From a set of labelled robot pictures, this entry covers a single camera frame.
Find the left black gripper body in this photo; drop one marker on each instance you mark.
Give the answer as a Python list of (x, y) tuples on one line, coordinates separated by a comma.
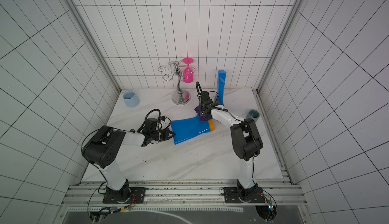
[(158, 135)]

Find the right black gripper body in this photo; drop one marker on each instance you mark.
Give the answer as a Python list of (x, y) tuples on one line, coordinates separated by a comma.
[(203, 110)]

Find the purple cloth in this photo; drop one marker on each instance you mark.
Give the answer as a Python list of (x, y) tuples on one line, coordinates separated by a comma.
[(202, 117)]

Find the blue rubber boot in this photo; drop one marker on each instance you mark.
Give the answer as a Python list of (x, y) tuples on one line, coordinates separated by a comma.
[(221, 85), (190, 128)]

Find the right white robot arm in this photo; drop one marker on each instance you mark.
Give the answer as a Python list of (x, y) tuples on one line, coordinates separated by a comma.
[(246, 142)]

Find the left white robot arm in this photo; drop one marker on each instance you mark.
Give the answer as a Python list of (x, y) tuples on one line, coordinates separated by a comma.
[(102, 149)]

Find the chrome hook stand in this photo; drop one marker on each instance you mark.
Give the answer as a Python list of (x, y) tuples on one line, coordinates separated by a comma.
[(180, 96)]

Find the pink hanging brush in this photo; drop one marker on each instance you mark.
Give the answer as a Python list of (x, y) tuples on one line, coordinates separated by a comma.
[(188, 73)]

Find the light blue cup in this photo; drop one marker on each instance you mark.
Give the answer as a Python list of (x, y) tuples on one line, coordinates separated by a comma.
[(131, 99)]

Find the grey-green cup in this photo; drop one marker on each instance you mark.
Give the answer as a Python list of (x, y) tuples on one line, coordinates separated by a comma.
[(253, 114)]

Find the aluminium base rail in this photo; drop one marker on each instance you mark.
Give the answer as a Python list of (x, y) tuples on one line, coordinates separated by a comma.
[(216, 193)]

